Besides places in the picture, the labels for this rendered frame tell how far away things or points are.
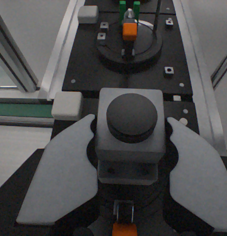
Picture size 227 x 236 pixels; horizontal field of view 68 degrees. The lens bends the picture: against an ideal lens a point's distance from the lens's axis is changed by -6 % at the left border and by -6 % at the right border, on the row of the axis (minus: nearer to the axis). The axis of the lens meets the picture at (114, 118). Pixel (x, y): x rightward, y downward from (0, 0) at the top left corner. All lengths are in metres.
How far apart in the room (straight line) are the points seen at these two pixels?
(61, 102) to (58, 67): 0.12
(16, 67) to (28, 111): 0.09
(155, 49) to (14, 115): 0.30
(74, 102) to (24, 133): 0.14
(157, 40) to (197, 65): 0.10
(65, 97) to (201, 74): 0.27
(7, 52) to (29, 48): 0.33
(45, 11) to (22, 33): 0.14
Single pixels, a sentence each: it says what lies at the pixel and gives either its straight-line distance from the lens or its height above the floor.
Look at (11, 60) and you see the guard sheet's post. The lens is 0.31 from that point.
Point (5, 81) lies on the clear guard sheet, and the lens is 0.39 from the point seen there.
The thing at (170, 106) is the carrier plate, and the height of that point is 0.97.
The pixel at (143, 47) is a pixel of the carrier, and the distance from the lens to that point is 0.37.
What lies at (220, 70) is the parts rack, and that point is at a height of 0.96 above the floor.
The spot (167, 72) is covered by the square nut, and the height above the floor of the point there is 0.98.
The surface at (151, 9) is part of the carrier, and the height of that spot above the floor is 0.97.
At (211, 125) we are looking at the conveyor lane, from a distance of 0.34.
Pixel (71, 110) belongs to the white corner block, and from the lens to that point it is 0.29.
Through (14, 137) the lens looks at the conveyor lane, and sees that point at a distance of 0.40.
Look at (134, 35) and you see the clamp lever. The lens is 0.27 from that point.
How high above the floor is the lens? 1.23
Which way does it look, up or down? 64 degrees down
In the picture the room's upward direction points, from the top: 3 degrees counter-clockwise
